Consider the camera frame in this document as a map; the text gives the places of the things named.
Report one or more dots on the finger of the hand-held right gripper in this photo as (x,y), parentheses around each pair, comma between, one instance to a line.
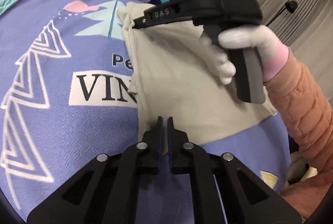
(161,15)

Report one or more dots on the beige long-sleeve shirt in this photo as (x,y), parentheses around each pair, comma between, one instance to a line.
(182,70)

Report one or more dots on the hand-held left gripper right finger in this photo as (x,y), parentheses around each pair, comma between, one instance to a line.
(171,135)

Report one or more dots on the white cloth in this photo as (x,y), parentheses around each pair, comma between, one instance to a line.
(301,166)

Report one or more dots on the grey curtain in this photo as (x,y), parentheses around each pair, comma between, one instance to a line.
(312,18)

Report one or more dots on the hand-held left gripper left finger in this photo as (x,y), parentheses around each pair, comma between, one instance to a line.
(159,135)

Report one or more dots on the person's right forearm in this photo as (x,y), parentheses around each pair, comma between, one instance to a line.
(307,109)

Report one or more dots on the person's right hand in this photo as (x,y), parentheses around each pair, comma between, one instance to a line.
(247,36)

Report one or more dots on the purple printed bedsheet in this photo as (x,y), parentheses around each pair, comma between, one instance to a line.
(65,122)

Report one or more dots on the black floor lamp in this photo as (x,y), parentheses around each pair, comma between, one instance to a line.
(291,5)

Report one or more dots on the person's pink quilted jacket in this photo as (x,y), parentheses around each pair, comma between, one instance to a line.
(309,205)

